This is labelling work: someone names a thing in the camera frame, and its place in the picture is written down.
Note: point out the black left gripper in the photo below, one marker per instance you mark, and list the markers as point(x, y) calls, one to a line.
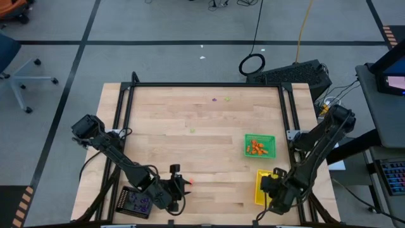
point(175, 188)

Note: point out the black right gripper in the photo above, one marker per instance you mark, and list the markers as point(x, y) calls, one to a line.
point(272, 183)

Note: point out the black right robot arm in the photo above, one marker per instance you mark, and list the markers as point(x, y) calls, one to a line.
point(316, 149)

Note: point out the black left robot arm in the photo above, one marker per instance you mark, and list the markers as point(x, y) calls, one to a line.
point(120, 158)

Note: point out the yellow plastic basket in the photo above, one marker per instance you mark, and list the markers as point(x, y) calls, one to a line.
point(259, 196)

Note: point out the black table clamp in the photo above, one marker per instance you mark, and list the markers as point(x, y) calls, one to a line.
point(171, 222)
point(255, 222)

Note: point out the green plastic basket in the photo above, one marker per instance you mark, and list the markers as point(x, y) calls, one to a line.
point(270, 139)

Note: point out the black plastic basket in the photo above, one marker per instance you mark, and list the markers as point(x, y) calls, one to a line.
point(126, 206)

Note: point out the white paper sheet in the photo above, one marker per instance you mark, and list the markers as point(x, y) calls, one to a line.
point(338, 165)

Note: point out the yellow power plug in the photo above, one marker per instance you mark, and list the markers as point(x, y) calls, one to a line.
point(324, 110)

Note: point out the black desk beam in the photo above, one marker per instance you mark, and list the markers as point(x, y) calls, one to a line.
point(357, 145)

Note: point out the black computer case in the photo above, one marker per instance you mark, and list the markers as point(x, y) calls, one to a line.
point(291, 74)

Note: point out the backlit keyboard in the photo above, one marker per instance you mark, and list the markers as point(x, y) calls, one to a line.
point(394, 175)

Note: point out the grey desk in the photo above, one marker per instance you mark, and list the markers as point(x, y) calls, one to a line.
point(383, 120)

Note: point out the black monitor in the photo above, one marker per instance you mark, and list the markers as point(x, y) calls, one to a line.
point(394, 83)

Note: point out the white office chair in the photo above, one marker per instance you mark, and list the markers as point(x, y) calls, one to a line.
point(19, 77)

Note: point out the orange chair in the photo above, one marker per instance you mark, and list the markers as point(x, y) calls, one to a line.
point(12, 8)

